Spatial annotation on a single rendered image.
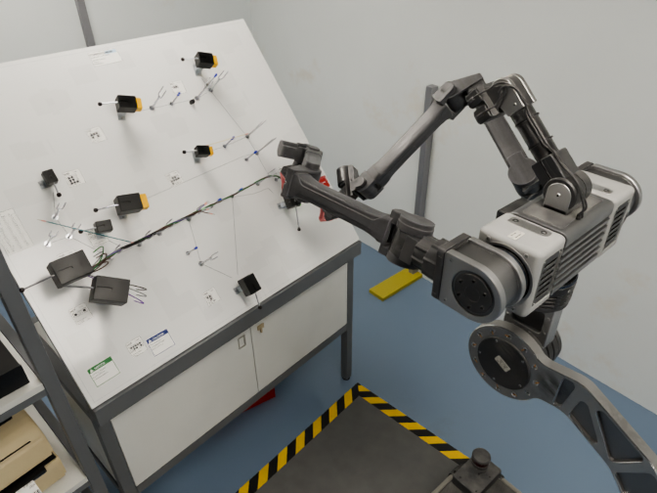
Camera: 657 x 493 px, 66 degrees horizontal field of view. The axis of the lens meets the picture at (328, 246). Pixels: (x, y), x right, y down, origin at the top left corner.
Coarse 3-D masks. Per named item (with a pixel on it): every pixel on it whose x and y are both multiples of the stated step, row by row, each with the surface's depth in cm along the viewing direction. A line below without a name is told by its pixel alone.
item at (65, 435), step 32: (0, 256) 108; (0, 288) 110; (0, 320) 149; (32, 352) 121; (32, 384) 126; (0, 416) 122; (32, 416) 167; (64, 416) 135; (64, 448) 157; (64, 480) 148; (96, 480) 152
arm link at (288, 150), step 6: (282, 144) 172; (288, 144) 173; (294, 144) 174; (282, 150) 171; (288, 150) 171; (294, 150) 171; (300, 150) 172; (318, 150) 169; (282, 156) 173; (288, 156) 172; (294, 156) 172; (300, 156) 173
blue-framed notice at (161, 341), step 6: (156, 336) 158; (162, 336) 159; (168, 336) 160; (150, 342) 156; (156, 342) 157; (162, 342) 158; (168, 342) 159; (174, 342) 160; (150, 348) 156; (156, 348) 157; (162, 348) 158; (168, 348) 159; (156, 354) 156
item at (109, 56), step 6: (114, 48) 172; (90, 54) 167; (96, 54) 168; (102, 54) 169; (108, 54) 170; (114, 54) 172; (96, 60) 167; (102, 60) 169; (108, 60) 170; (114, 60) 171; (120, 60) 172; (96, 66) 167
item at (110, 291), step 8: (96, 280) 138; (104, 280) 139; (112, 280) 140; (120, 280) 142; (128, 280) 143; (88, 288) 138; (96, 288) 138; (104, 288) 139; (112, 288) 140; (120, 288) 141; (128, 288) 142; (96, 296) 137; (104, 296) 138; (112, 296) 139; (120, 296) 141; (104, 304) 151; (112, 304) 144; (120, 304) 144
